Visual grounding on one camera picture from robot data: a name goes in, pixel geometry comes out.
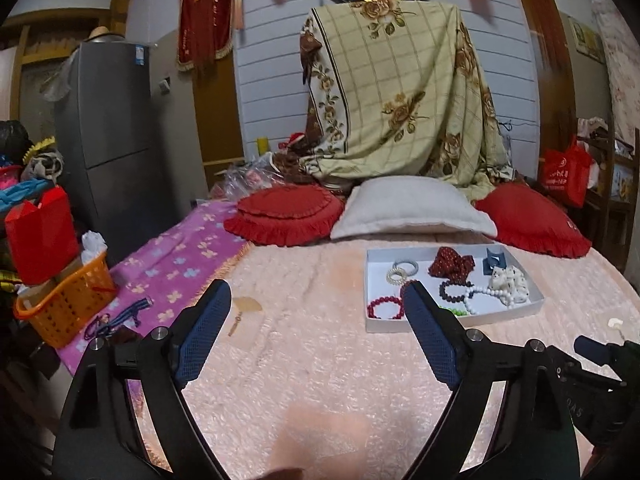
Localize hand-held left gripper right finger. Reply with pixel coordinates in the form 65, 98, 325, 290
400, 280, 585, 480

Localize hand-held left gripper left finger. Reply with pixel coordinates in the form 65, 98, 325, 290
52, 279, 233, 480

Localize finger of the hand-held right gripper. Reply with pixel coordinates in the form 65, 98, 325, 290
573, 335, 627, 369

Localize dark purple bead bracelet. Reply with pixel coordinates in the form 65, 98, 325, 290
438, 280, 474, 305

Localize white bead bracelet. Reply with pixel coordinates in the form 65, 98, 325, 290
462, 285, 506, 317

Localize red bead bracelet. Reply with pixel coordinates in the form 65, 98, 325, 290
366, 296, 405, 321

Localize white cardboard box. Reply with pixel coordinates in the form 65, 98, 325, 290
364, 242, 546, 335

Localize white cherry-print scrunchie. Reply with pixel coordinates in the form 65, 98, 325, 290
489, 266, 532, 308

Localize red polka-dot scrunchie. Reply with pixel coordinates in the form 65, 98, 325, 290
427, 246, 476, 283

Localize purple flowered blanket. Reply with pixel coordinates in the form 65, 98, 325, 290
57, 200, 253, 376

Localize blue hair claw clip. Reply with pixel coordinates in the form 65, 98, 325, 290
481, 247, 508, 277

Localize pink textured bedspread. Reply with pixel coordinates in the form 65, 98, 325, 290
127, 232, 640, 480

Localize white pillow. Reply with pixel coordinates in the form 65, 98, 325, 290
330, 176, 498, 241

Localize white crumpled plastic bag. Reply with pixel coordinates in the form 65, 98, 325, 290
81, 231, 109, 264

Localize orange plastic basket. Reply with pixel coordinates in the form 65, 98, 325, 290
14, 250, 118, 350

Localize red ruffled round cushion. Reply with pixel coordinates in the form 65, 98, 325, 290
223, 185, 346, 247

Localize red ruffled heart cushion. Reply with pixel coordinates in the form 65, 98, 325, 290
472, 182, 593, 259

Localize wooden shelf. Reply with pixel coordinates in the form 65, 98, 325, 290
580, 115, 640, 271

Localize clear plastic bags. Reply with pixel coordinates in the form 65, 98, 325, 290
222, 152, 281, 201

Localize red shopping bag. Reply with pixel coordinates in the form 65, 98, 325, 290
542, 135, 593, 208

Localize red gift bag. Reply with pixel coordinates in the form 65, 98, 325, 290
5, 186, 81, 286

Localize grey refrigerator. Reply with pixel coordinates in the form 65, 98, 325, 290
52, 40, 196, 256

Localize brown wooden door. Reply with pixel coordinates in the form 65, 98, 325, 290
192, 25, 246, 196

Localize teal cloth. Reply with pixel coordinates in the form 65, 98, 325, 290
0, 179, 54, 209

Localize grey cloth bundle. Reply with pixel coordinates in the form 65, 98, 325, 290
32, 150, 66, 181

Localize pink cloth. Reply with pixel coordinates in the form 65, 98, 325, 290
577, 117, 609, 142

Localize cream floral blanket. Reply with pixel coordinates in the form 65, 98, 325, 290
272, 0, 516, 201

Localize black plastic bag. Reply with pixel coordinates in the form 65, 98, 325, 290
0, 120, 32, 167

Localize straw hat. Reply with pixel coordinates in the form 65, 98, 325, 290
83, 25, 124, 44

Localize red fringed banner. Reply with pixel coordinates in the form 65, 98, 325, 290
175, 0, 246, 73

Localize blue lanyard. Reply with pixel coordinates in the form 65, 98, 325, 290
82, 297, 153, 341

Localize black wall cable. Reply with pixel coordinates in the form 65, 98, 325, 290
496, 119, 537, 134

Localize floral wall cloth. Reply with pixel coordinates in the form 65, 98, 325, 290
592, 0, 640, 142

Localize brown wooden door frame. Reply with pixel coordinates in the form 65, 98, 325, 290
505, 0, 577, 181

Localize small wall picture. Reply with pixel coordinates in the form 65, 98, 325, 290
567, 15, 606, 64

